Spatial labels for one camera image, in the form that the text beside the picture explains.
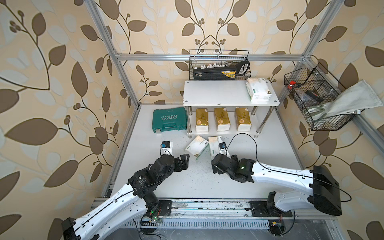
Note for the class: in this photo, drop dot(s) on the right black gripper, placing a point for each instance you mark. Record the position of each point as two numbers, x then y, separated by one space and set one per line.
213 166

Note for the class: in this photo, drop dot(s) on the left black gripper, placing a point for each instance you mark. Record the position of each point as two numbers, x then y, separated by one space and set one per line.
185 164

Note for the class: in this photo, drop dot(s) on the white tissue pack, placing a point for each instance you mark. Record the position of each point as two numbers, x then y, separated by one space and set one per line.
214 145
197 146
258 90

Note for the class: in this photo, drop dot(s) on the gold tissue pack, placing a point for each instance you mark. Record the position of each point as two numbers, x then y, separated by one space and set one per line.
243 120
202 120
222 119

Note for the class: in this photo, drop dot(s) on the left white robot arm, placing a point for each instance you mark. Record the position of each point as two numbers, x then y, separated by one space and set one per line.
133 200

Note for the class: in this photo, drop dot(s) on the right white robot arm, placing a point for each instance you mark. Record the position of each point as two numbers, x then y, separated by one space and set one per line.
315 188

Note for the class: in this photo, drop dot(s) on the white two-tier shelf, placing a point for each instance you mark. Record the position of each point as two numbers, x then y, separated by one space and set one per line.
229 95

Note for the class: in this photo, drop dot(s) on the green plastic tool case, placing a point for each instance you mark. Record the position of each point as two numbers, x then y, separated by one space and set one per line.
165 120

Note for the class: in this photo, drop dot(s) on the black yellow tool box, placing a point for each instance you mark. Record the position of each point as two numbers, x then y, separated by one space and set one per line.
239 71

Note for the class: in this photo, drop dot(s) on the white cloth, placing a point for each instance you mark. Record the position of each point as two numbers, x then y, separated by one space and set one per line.
357 97

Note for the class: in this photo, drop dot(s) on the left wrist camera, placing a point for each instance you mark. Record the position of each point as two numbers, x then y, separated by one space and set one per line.
166 148

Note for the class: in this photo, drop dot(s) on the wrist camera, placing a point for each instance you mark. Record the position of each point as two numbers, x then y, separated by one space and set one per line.
223 149
166 148

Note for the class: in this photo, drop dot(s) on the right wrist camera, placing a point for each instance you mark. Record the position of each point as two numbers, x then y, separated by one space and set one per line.
223 149

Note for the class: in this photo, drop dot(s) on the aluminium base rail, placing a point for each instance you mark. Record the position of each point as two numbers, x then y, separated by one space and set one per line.
222 208

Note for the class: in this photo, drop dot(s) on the back black wire basket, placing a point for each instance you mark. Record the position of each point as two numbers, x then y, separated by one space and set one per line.
201 57

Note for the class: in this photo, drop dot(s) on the side black wire basket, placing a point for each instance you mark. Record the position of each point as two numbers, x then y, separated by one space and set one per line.
310 90

